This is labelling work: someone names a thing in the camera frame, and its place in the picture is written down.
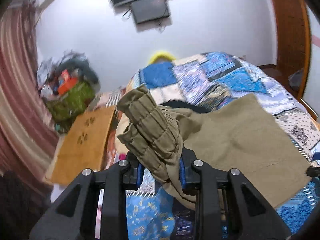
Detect khaki olive pants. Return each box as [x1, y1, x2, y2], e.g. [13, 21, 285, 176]
[117, 86, 309, 209]

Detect black folded garment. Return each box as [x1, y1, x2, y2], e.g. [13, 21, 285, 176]
[161, 100, 210, 114]

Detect wooden carved board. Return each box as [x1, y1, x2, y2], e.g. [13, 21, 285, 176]
[44, 106, 116, 186]

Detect blue patchwork bed quilt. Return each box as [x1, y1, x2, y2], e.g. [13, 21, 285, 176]
[109, 51, 320, 240]

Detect green patterned bag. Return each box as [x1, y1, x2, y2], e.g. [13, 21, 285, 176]
[45, 82, 95, 122]

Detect yellow pillow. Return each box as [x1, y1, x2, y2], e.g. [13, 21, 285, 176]
[148, 50, 176, 64]

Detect orange box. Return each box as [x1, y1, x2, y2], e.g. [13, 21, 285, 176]
[57, 69, 78, 95]

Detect striped pink curtain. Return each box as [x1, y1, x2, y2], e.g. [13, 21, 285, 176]
[1, 3, 58, 195]

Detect grey neck pillow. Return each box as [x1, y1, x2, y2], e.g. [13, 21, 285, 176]
[60, 55, 99, 85]

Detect wooden door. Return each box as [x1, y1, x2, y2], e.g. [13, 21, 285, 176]
[272, 0, 311, 99]

